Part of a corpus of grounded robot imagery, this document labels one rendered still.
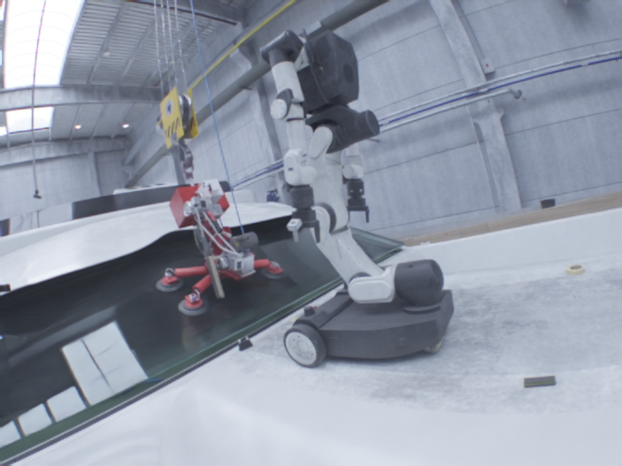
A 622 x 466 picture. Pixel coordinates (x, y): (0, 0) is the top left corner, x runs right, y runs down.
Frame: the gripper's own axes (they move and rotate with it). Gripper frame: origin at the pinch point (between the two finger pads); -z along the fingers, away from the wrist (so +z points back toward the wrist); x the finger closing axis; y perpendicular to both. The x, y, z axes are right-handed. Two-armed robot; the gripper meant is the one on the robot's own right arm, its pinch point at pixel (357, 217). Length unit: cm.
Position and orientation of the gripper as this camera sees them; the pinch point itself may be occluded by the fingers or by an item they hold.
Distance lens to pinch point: 155.5
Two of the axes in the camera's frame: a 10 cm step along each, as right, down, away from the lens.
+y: -5.8, 2.0, -7.9
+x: -8.1, -0.3, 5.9
